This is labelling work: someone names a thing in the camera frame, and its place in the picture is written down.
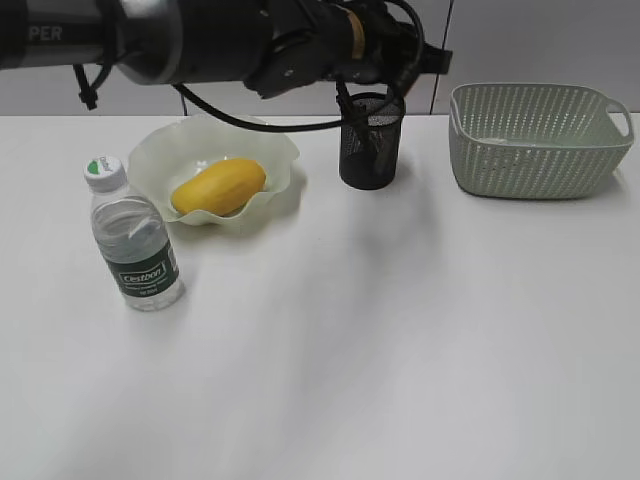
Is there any black marker pen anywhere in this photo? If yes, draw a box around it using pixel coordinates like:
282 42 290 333
336 77 370 151

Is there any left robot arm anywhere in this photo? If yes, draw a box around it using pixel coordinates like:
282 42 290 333
1 1 452 99

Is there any black mesh pen holder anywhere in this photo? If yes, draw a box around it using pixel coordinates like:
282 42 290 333
339 99 406 190

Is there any pale green plastic basket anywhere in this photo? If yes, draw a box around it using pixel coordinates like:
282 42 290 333
449 83 635 201

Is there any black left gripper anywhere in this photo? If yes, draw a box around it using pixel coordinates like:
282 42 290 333
344 1 453 97

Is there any clear water bottle green label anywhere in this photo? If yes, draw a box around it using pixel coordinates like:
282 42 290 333
83 155 184 312

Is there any yellow mango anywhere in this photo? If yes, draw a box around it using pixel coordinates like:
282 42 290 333
171 158 266 216

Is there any frosted wavy glass plate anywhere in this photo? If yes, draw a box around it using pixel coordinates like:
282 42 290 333
128 115 300 226

